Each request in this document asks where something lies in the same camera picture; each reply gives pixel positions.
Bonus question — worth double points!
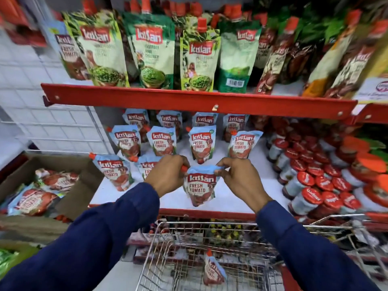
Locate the person's right hand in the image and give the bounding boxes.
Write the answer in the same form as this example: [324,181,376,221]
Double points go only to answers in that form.
[216,157,273,213]

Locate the person's left hand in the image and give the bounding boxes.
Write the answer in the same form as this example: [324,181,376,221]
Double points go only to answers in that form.
[145,154,190,198]

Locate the blue tomato ketchup pouch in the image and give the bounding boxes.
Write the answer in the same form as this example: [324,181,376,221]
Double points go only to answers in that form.
[181,165,225,208]

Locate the person's left forearm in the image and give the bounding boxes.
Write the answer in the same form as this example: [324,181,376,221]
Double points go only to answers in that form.
[0,182,160,291]

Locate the person's right forearm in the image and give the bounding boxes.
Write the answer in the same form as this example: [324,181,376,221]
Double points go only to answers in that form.
[256,200,381,291]

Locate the group of blue ketchup packs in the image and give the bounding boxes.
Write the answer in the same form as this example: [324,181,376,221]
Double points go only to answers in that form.
[89,108,264,192]

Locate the white shelf with red edge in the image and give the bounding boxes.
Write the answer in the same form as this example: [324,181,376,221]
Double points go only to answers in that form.
[88,130,293,221]

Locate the red metal shelf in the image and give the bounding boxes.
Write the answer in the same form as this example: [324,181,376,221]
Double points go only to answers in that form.
[41,83,358,120]
[349,103,388,125]

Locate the group of red-lidded jars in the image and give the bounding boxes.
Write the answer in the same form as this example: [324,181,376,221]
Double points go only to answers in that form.
[266,117,364,223]

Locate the small red ketchup sachet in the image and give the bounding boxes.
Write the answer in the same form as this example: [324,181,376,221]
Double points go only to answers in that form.
[203,249,227,286]

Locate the brown cardboard box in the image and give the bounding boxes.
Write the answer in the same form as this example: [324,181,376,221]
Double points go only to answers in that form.
[0,154,105,223]

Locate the row of green chutney pouches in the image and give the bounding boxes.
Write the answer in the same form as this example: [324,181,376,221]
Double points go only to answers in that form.
[62,0,263,94]

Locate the red and blue sauce packet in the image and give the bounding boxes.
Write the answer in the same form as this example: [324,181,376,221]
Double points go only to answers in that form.
[35,168,80,192]
[7,184,59,217]

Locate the group of orange-capped bottles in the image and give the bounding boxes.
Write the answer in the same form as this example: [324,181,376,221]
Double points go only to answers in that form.
[318,135,388,223]

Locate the row of brown sauce pouches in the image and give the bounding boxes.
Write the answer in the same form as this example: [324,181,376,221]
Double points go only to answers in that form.
[254,9,388,99]

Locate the pale blue tomato sauce pouch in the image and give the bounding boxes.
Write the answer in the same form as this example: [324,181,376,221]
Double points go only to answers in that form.
[48,21,90,81]

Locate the green plastic packet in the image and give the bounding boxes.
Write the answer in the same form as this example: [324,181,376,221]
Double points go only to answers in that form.
[0,245,40,280]

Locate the hanging red packets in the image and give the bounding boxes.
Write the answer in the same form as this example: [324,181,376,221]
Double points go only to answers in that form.
[0,0,48,48]

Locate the metal wire shopping cart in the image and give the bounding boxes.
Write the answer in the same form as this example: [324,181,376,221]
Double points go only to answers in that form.
[135,213,388,291]

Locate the white wire grid panel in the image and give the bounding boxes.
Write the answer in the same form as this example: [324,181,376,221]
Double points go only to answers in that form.
[0,27,111,155]

